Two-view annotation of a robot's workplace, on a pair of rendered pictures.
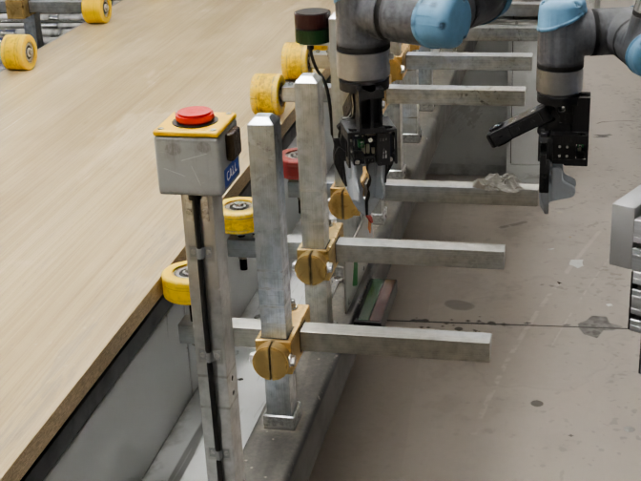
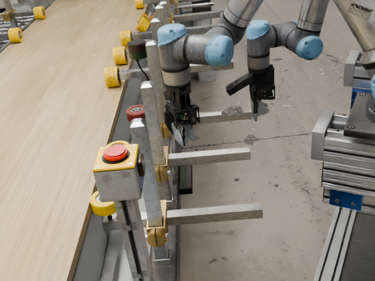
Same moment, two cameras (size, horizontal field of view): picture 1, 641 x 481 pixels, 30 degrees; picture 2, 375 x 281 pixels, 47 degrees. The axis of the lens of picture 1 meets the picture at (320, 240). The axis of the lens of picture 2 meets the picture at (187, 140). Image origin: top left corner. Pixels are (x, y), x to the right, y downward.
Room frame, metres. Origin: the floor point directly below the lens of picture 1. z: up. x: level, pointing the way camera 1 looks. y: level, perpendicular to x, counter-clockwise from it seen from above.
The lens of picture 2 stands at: (0.56, 0.11, 1.61)
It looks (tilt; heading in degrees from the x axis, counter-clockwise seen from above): 31 degrees down; 350
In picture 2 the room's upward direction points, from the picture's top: 7 degrees counter-clockwise
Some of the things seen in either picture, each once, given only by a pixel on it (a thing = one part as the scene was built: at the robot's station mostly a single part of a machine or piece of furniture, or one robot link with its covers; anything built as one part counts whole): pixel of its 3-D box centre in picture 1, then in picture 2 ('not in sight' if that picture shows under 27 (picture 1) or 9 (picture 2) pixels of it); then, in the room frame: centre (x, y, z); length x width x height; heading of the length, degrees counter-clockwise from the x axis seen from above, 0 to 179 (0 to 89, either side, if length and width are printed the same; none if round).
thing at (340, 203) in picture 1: (348, 192); (163, 124); (1.95, -0.05, 0.85); 0.13 x 0.06 x 0.05; 167
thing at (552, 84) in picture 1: (559, 80); (258, 60); (1.89, -0.40, 1.05); 0.08 x 0.08 x 0.05
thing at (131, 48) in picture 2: (312, 18); (136, 45); (1.94, 0.00, 1.16); 0.06 x 0.06 x 0.02
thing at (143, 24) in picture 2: not in sight; (143, 24); (2.98, -0.15, 0.93); 0.09 x 0.08 x 0.09; 77
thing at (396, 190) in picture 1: (411, 192); (192, 119); (1.95, -0.16, 0.84); 0.43 x 0.03 x 0.04; 77
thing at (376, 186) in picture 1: (378, 188); (189, 133); (1.64, -0.09, 0.97); 0.06 x 0.03 x 0.09; 8
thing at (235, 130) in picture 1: (233, 143); (141, 165); (1.18, 0.09, 1.20); 0.03 x 0.01 x 0.03; 167
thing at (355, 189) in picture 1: (357, 190); (179, 136); (1.64, -0.06, 0.97); 0.06 x 0.03 x 0.09; 8
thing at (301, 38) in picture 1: (313, 33); (138, 53); (1.94, 0.00, 1.13); 0.06 x 0.06 x 0.02
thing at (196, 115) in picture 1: (195, 118); (115, 154); (1.19, 0.12, 1.22); 0.04 x 0.04 x 0.02
